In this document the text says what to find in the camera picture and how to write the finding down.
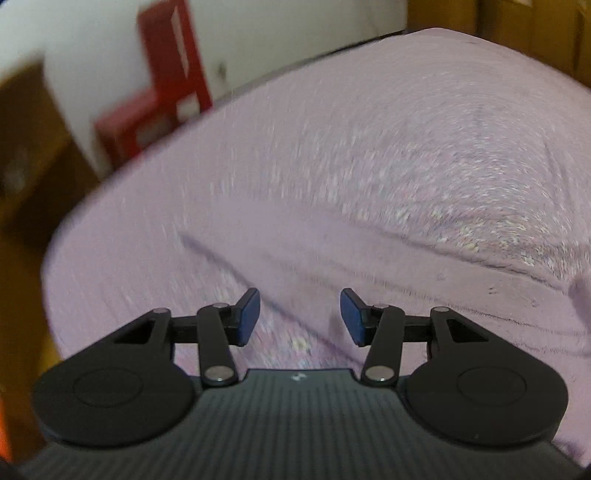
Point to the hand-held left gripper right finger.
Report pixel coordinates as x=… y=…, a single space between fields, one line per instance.
x=352 y=318

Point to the lilac bed sheet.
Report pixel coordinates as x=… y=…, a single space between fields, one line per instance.
x=369 y=175

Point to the red chair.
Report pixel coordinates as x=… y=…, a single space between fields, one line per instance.
x=159 y=87

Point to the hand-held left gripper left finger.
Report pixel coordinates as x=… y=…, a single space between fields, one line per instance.
x=250 y=317

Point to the brown wooden cabinet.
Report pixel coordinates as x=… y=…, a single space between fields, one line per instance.
x=32 y=161

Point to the light wooden wardrobe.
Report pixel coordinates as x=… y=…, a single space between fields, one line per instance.
x=521 y=32

